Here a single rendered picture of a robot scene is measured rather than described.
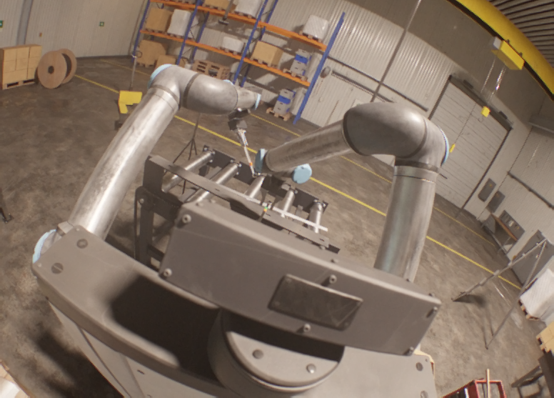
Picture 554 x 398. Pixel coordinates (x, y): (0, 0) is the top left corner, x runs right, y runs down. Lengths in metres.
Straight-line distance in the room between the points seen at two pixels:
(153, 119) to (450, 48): 11.29
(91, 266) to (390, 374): 0.24
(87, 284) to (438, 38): 11.39
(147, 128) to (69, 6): 11.09
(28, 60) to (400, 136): 8.07
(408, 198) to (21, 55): 8.06
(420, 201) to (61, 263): 0.58
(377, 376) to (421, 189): 0.43
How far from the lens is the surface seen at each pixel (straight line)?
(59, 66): 7.24
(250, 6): 9.70
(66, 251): 0.20
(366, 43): 10.41
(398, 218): 0.57
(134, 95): 6.04
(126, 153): 0.64
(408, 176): 0.57
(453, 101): 11.38
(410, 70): 10.69
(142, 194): 1.71
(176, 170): 1.49
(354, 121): 0.52
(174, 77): 0.75
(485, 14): 8.29
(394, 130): 0.50
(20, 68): 8.05
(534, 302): 8.46
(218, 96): 0.73
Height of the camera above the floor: 1.93
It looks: 28 degrees down
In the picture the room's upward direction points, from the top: 25 degrees clockwise
